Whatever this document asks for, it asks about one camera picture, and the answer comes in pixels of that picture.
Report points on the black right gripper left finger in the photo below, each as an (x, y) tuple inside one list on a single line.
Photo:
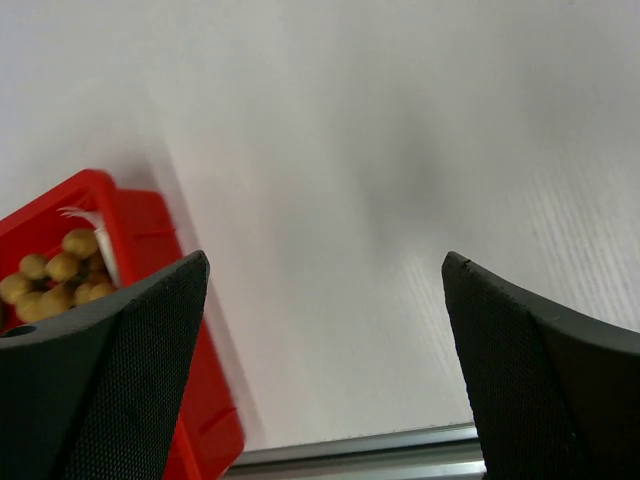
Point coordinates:
[(95, 392)]

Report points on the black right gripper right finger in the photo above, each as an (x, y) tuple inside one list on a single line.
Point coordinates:
[(554, 393)]

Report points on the red plastic tray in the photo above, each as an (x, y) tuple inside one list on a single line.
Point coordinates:
[(208, 436)]

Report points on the aluminium frame rail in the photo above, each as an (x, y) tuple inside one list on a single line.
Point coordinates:
[(450, 452)]

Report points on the longan bunch with leaves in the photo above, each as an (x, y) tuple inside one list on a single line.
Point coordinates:
[(39, 286)]

